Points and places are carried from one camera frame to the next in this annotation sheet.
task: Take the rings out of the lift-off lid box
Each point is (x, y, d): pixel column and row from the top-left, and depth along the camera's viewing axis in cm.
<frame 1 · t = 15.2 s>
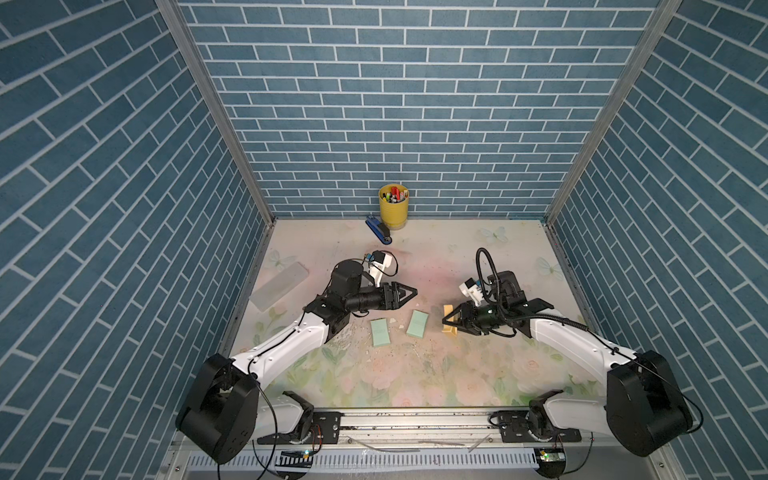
left hand: (418, 297, 75), fingers open
right hand: (450, 324, 81), fingers open
yellow pen cup: (394, 206, 112), point 13 cm above the table
blue stapler: (379, 229, 115), point 5 cm above the table
left green lid box: (379, 330, 91), point 2 cm above the table
middle green lid box: (417, 324, 92), point 2 cm above the table

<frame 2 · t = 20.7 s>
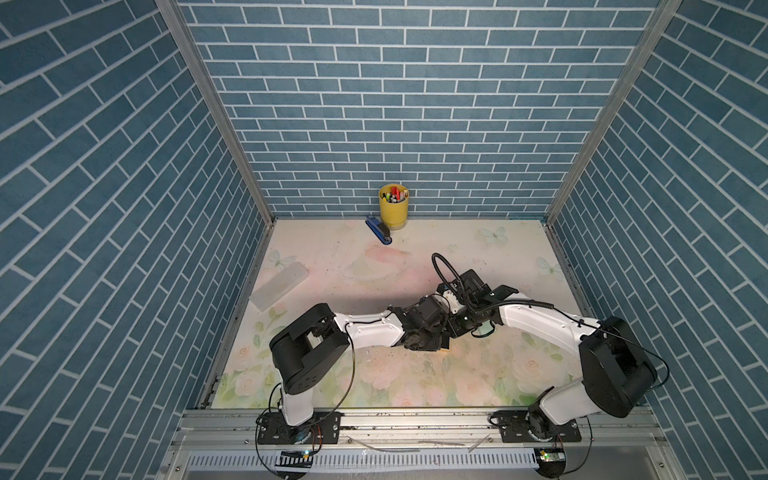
left hand: (444, 348, 86), fingers closed
right hand: (446, 329, 86), fingers open
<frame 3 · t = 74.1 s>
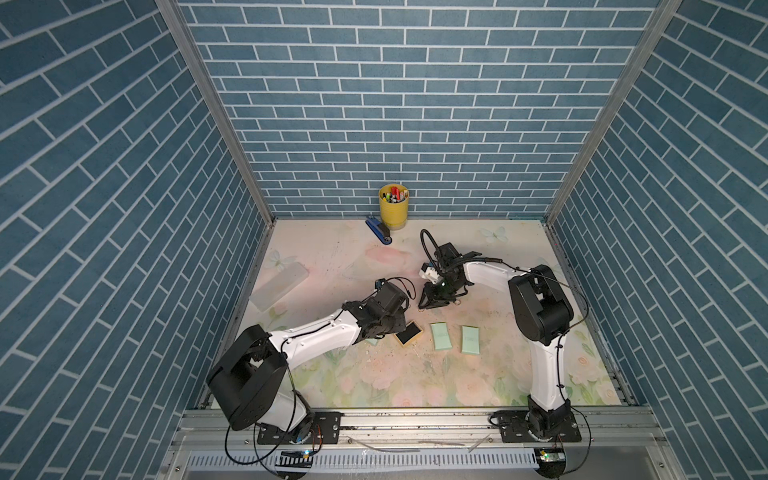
left hand: (409, 324, 85), fingers open
right hand: (425, 306, 96), fingers open
right green box lid: (470, 339, 88), point 3 cm above the table
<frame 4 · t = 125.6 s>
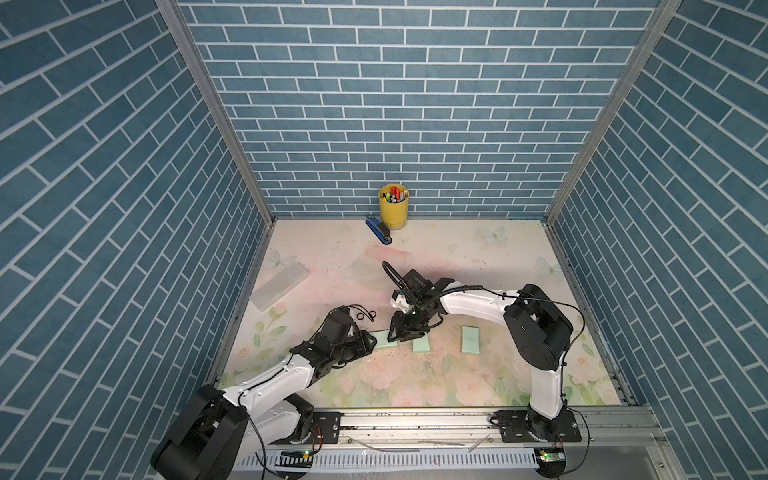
left hand: (380, 345, 85), fingers open
right hand: (394, 340, 85), fingers open
middle green lid box: (421, 345, 86), point 4 cm above the table
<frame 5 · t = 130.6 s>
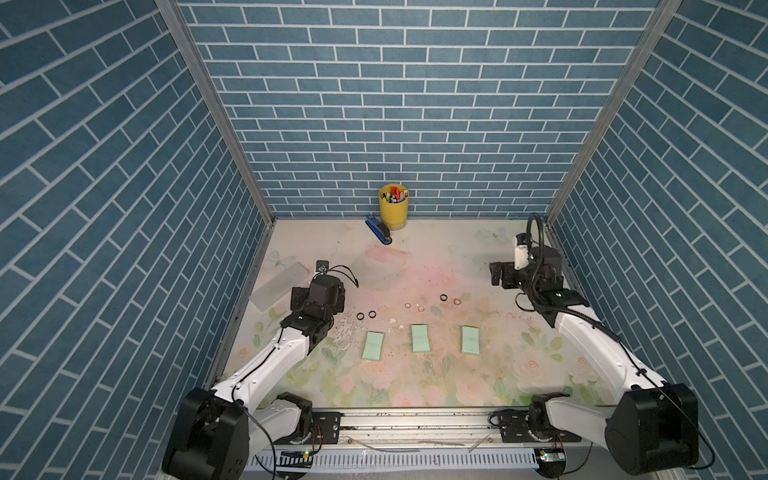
left hand: (326, 289, 86), fingers open
right hand: (508, 262, 85), fingers open
wide black ring: (360, 313, 96), on the table
